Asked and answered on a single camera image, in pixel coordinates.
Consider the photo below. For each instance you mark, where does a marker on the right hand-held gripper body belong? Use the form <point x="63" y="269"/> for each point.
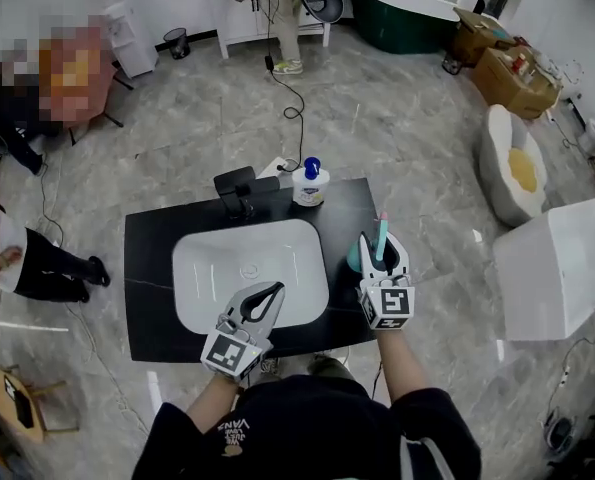
<point x="389" y="303"/>

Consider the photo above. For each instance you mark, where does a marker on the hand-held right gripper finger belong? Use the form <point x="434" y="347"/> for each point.
<point x="366" y="263"/>
<point x="402" y="260"/>

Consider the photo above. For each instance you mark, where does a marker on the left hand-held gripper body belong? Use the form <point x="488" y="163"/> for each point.
<point x="232" y="353"/>

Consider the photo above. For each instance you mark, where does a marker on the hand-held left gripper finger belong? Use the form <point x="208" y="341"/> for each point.
<point x="274" y="315"/>
<point x="234" y="303"/>

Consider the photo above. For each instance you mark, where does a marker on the person's left forearm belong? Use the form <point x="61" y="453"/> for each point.
<point x="212" y="405"/>

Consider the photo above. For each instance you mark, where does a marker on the person's right forearm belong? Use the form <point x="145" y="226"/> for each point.
<point x="399" y="368"/>

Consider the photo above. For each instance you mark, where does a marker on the white soap pump bottle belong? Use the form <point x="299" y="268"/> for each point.
<point x="309" y="188"/>

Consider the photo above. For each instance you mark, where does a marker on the white sink basin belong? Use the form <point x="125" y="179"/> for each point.
<point x="217" y="268"/>

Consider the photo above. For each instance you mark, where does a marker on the person's grey shoe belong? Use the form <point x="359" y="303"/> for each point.
<point x="269" y="366"/>

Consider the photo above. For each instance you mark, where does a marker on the black top vanity table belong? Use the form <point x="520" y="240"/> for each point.
<point x="147" y="248"/>

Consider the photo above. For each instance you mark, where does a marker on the person's black shirt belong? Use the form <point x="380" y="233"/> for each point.
<point x="302" y="433"/>

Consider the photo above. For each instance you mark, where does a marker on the black faucet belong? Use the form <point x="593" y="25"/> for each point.
<point x="234" y="188"/>

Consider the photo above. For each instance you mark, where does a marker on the white rectangular bathtub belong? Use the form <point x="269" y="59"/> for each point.
<point x="557" y="268"/>

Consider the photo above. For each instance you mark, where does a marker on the white power strip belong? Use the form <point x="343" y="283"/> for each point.
<point x="565" y="375"/>

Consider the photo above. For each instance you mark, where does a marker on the cardboard box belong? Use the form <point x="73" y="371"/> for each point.
<point x="502" y="88"/>
<point x="472" y="43"/>

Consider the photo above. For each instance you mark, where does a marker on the small black basket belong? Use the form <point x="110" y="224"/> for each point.
<point x="452" y="64"/>

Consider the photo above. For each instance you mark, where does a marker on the black round device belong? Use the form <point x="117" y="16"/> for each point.
<point x="561" y="430"/>

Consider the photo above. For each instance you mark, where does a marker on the dark green bathtub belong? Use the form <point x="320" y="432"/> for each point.
<point x="397" y="23"/>

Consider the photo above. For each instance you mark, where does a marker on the pink chair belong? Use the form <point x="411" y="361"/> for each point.
<point x="102" y="88"/>

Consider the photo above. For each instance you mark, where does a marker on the black mesh wastebasket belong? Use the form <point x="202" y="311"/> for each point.
<point x="177" y="45"/>

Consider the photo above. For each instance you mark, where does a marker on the white cabinet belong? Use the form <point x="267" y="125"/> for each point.
<point x="237" y="23"/>

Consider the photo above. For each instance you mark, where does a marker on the white water dispenser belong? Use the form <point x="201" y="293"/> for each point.
<point x="132" y="48"/>

